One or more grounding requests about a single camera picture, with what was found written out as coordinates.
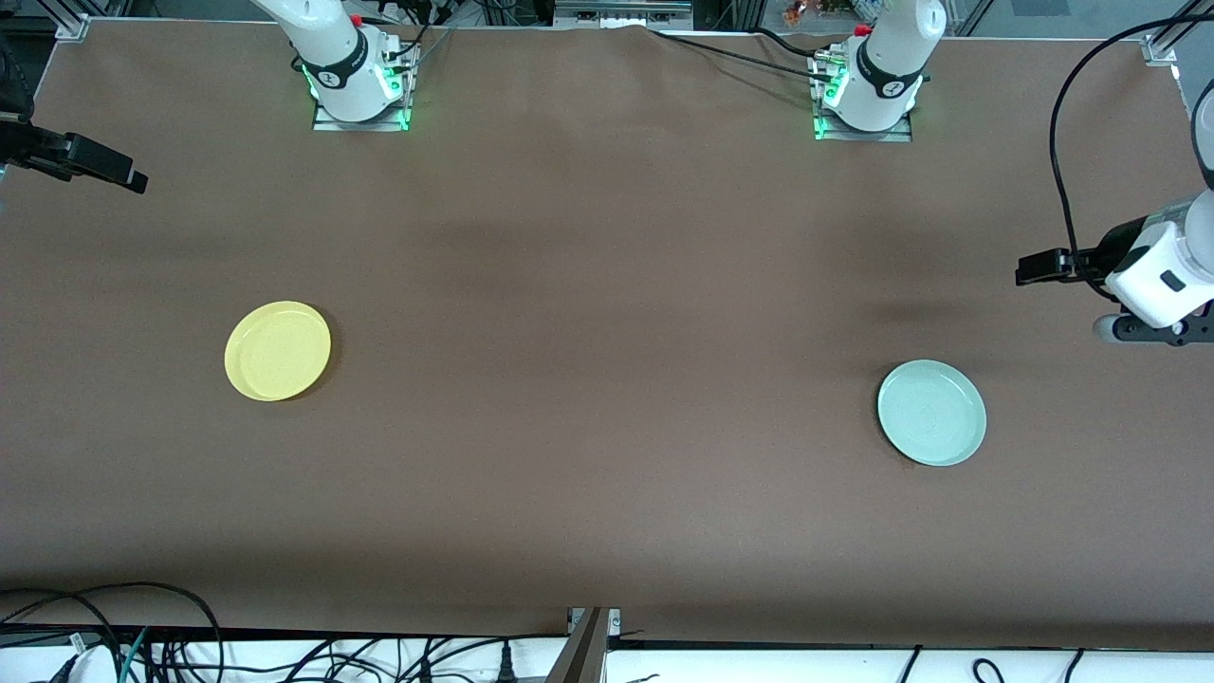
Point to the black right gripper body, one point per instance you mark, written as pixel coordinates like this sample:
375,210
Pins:
36,147

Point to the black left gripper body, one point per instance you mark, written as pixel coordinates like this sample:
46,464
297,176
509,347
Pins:
1108,253

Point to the pale green plastic plate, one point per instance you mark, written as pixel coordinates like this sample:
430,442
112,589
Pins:
931,413

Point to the yellow plastic plate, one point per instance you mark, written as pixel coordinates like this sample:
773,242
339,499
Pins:
278,351

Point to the brown table cover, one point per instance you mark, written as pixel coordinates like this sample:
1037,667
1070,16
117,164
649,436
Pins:
607,285

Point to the black power plug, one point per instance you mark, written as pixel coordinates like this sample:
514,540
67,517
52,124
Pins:
507,664

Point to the aluminium frame post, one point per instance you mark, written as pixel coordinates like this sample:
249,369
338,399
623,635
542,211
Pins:
72,21
1159,49

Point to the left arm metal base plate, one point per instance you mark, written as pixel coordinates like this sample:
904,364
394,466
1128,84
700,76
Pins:
896,137

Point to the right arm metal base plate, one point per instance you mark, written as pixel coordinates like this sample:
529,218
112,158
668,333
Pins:
327,124

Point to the aluminium frame strut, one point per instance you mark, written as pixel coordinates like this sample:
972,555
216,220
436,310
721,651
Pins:
583,655

